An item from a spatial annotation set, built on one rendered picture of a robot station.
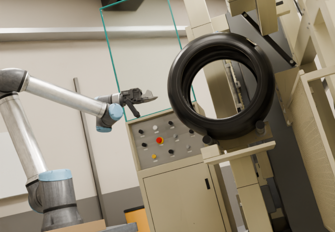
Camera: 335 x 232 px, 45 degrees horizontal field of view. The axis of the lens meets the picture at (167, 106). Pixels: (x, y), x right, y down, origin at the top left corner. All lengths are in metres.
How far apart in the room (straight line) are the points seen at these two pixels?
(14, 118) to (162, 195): 1.21
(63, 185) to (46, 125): 3.01
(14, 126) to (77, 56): 3.23
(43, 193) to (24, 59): 3.34
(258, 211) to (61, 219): 1.14
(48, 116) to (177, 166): 2.42
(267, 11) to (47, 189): 1.46
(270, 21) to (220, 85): 0.48
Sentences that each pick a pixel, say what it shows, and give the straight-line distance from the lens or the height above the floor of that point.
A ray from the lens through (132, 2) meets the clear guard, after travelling 3.24.
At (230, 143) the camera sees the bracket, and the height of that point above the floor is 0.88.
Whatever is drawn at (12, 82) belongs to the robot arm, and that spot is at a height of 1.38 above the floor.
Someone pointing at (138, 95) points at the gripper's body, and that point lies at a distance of 2.30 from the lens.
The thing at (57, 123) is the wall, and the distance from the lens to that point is 4.91.
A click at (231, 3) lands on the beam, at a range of 2.41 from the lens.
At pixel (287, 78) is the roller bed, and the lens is 2.43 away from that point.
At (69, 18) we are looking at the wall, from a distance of 5.51.
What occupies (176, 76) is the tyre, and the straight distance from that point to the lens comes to 2.16.
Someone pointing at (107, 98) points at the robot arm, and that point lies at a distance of 2.34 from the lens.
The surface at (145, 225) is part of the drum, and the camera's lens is 4.41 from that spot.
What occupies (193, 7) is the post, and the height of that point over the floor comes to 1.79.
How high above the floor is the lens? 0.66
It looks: 13 degrees up
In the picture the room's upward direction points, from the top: 14 degrees counter-clockwise
